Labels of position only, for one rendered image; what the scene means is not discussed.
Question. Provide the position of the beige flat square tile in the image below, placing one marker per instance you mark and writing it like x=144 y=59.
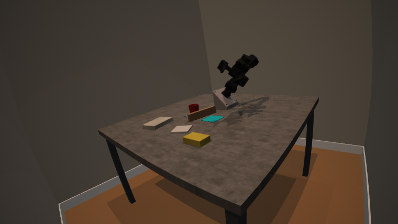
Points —
x=182 y=129

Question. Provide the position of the tan flat rectangular pad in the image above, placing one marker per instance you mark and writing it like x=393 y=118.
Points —
x=157 y=123

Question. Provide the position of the yellow rectangular block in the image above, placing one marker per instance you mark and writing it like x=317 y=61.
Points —
x=196 y=139

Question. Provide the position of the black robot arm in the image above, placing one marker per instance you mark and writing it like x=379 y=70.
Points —
x=244 y=64

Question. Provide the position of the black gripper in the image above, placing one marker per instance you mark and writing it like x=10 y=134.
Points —
x=233 y=72

